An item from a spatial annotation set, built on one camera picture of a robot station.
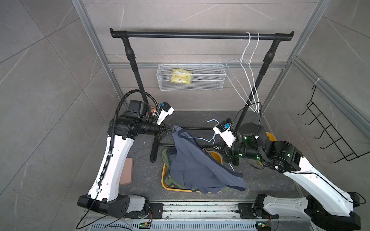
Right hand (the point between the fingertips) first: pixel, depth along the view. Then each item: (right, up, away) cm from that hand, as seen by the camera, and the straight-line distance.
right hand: (214, 145), depth 59 cm
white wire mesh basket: (+1, +42, +41) cm, 59 cm away
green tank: (-22, -22, +19) cm, 36 cm away
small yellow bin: (+47, -1, +38) cm, 60 cm away
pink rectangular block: (-48, -23, +25) cm, 59 cm away
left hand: (-18, +7, +5) cm, 20 cm away
